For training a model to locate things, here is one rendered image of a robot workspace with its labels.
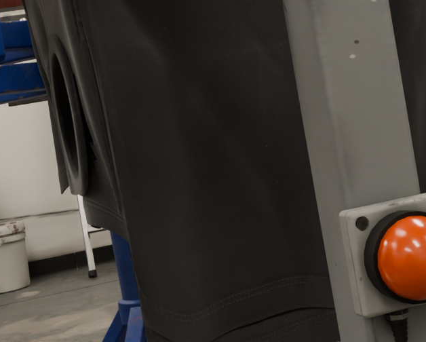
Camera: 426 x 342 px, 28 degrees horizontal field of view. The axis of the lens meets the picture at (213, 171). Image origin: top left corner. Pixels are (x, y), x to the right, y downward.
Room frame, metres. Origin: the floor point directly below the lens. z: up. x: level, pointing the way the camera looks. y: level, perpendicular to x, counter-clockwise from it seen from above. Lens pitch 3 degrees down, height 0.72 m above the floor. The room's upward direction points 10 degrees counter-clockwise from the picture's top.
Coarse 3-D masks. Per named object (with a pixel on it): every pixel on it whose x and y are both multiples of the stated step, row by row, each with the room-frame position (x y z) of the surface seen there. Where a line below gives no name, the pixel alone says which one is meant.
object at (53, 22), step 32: (32, 0) 0.94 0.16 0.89; (32, 32) 1.07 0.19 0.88; (64, 32) 0.70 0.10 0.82; (64, 64) 0.69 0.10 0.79; (64, 96) 0.82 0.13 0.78; (64, 128) 0.83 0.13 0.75; (64, 160) 1.03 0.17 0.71; (96, 160) 0.71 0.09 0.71; (96, 192) 0.73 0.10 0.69; (96, 224) 0.74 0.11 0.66
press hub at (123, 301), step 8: (112, 232) 1.99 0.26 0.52; (112, 240) 2.00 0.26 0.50; (120, 240) 1.97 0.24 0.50; (120, 248) 1.97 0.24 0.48; (128, 248) 1.96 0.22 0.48; (120, 256) 1.98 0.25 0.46; (128, 256) 1.96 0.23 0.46; (120, 264) 1.98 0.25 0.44; (128, 264) 1.96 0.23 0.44; (120, 272) 1.98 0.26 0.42; (128, 272) 1.97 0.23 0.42; (120, 280) 1.99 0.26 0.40; (128, 280) 1.97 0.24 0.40; (128, 288) 1.97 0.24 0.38; (136, 288) 1.96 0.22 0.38; (128, 296) 1.97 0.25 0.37; (136, 296) 1.96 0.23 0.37; (120, 304) 1.98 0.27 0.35; (128, 304) 1.96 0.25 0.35; (136, 304) 1.95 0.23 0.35; (120, 312) 1.99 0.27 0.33; (128, 312) 1.96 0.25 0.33
